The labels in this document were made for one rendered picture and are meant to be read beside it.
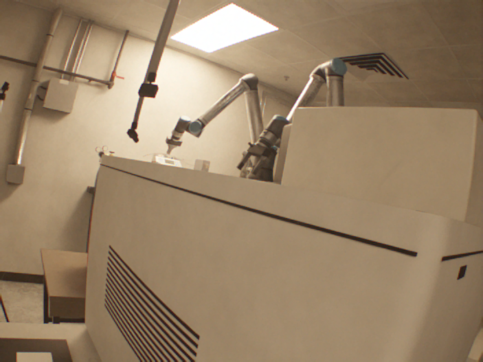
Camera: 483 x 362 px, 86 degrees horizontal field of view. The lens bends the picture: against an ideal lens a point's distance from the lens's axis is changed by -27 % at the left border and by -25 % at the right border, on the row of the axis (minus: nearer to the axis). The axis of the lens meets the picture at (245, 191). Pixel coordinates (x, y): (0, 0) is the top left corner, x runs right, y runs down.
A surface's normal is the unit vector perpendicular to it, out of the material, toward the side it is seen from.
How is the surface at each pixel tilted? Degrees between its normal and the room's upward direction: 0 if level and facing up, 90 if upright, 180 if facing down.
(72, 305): 90
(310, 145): 90
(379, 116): 90
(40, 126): 90
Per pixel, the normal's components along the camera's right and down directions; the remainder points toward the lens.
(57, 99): 0.61, 0.14
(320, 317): -0.76, -0.14
